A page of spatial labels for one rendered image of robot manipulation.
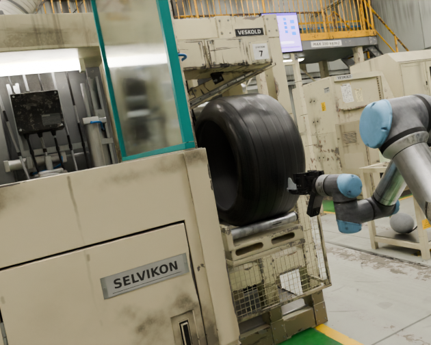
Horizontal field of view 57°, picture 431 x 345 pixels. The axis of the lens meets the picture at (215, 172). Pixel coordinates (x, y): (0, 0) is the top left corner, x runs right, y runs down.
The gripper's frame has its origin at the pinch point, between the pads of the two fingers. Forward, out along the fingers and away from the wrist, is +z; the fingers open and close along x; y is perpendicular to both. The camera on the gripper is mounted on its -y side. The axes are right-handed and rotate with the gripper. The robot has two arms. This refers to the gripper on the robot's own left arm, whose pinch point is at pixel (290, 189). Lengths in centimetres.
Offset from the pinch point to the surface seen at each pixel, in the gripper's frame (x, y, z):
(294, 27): -270, 166, 313
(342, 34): -582, 219, 540
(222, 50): -5, 68, 44
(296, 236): -5.1, -21.4, 8.6
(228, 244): 27.7, -15.7, 7.1
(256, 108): 5.0, 34.3, 5.7
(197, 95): 6, 50, 58
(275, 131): 2.4, 24.1, -0.6
